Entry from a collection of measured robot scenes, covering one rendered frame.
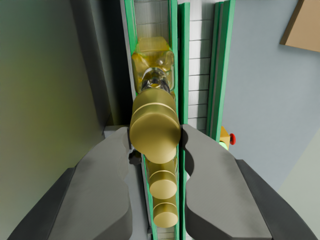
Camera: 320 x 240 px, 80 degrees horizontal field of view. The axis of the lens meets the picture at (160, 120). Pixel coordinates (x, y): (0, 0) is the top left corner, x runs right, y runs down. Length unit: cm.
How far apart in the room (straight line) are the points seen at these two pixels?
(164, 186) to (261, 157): 66
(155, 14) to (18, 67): 30
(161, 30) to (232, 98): 35
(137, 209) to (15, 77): 62
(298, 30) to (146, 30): 41
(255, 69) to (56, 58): 55
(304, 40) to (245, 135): 34
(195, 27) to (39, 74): 32
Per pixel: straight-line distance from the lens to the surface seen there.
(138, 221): 80
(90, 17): 56
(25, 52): 23
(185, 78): 38
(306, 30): 69
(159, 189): 24
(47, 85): 25
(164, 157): 21
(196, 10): 45
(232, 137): 69
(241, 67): 65
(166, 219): 29
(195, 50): 46
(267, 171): 93
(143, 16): 44
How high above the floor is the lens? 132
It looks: 61 degrees down
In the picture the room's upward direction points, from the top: 175 degrees clockwise
